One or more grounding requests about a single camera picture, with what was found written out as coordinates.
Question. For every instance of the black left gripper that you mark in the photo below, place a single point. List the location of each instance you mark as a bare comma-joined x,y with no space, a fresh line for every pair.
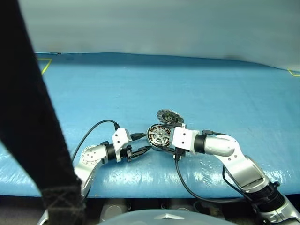
127,154

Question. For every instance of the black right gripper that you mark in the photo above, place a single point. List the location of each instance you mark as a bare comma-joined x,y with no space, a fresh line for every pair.
178,156

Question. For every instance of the silver motor housing with windings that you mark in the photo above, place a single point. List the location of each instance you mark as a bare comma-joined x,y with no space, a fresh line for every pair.
159,137

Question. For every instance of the round finned motor end cover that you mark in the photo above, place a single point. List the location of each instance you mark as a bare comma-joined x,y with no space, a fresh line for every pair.
170,117

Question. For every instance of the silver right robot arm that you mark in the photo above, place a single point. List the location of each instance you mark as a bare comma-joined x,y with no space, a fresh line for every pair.
246,166

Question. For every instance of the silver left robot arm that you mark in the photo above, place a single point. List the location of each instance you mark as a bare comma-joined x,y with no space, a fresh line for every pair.
91,157

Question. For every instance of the blue table cover sheet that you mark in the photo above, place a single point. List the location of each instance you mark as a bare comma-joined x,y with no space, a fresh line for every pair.
140,89

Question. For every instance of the grey rounded shape under table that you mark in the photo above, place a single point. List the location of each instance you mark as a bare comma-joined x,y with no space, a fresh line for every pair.
114,208

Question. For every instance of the grey robot chest with emblem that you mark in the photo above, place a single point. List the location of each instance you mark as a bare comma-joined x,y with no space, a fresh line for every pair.
140,219

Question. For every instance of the small black clip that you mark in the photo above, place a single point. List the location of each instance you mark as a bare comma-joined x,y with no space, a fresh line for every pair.
55,53

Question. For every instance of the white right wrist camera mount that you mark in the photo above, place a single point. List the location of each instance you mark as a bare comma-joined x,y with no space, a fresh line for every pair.
182,140

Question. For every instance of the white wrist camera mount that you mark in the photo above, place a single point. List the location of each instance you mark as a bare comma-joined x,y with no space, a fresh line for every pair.
119,138
182,140

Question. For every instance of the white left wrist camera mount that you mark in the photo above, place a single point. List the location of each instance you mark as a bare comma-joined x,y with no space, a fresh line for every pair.
119,138

